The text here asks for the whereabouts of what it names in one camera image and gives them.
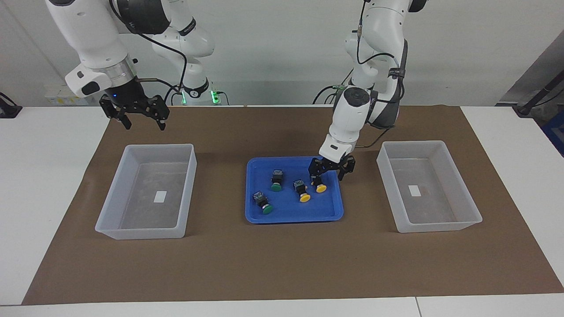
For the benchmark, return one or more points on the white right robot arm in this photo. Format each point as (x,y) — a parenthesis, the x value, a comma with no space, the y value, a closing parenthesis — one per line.
(88,31)

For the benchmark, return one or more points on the green push button switch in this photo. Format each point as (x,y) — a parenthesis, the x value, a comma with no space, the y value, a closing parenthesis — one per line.
(263,202)
(276,179)

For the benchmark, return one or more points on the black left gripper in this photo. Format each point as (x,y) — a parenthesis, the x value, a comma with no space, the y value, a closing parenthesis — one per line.
(335,163)

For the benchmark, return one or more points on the translucent white plastic box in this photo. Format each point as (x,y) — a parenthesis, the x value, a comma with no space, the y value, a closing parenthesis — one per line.
(432,226)
(141,233)

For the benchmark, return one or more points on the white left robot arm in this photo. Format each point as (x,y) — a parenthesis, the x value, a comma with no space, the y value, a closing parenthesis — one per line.
(352,119)

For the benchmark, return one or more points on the blue plastic tray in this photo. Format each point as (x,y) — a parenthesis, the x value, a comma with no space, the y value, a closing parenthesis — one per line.
(291,213)

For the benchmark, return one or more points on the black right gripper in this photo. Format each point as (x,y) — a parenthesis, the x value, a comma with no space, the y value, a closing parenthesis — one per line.
(130,99)

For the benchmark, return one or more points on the black flat desk object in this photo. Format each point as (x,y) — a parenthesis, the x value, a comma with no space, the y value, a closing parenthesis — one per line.
(9,110)

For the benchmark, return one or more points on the brown paper table mat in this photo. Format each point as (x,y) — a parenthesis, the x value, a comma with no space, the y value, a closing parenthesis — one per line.
(282,264)

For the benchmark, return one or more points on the yellow push button switch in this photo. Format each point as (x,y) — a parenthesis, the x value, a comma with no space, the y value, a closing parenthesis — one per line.
(304,197)
(320,188)

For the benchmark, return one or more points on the black metal stand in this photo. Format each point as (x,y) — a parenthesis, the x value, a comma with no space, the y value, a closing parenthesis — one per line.
(526,108)

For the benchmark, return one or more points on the blue plastic crate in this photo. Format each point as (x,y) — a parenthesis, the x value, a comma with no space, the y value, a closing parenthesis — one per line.
(557,132)

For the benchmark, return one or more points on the white paper label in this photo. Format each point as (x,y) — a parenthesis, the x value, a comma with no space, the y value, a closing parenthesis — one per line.
(414,190)
(160,197)

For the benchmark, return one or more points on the white power strip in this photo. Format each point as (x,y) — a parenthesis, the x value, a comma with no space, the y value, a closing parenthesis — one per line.
(57,99)

